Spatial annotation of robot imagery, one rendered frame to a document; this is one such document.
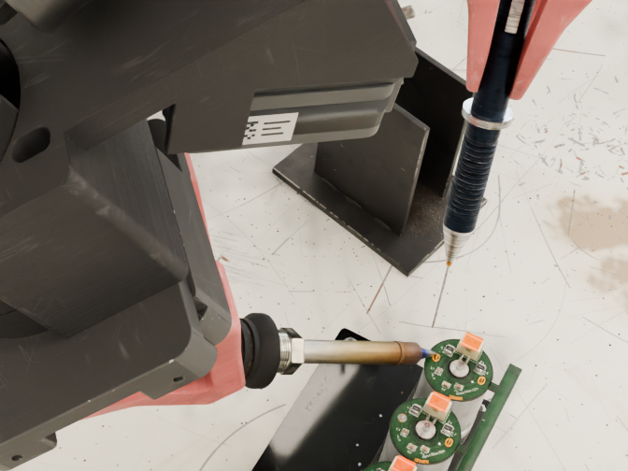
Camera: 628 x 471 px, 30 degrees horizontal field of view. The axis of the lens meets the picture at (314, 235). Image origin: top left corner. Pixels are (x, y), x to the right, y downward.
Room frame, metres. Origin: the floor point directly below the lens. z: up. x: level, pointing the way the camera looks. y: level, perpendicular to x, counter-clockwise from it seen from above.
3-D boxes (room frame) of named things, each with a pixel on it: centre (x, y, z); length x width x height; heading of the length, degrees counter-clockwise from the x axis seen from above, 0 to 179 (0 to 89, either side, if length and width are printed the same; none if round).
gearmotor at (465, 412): (0.21, -0.06, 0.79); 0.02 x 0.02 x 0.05
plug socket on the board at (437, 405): (0.19, -0.05, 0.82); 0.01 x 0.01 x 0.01; 68
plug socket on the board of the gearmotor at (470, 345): (0.22, -0.06, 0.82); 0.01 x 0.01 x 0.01; 68
